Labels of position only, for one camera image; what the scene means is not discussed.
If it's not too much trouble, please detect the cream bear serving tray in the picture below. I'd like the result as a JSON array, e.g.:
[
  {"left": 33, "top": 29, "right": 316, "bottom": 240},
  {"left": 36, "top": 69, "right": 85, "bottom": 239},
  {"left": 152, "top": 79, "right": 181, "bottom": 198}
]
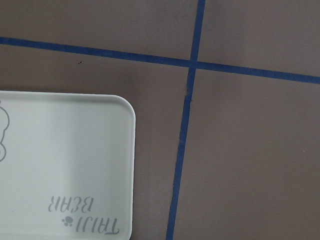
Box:
[{"left": 0, "top": 90, "right": 136, "bottom": 240}]

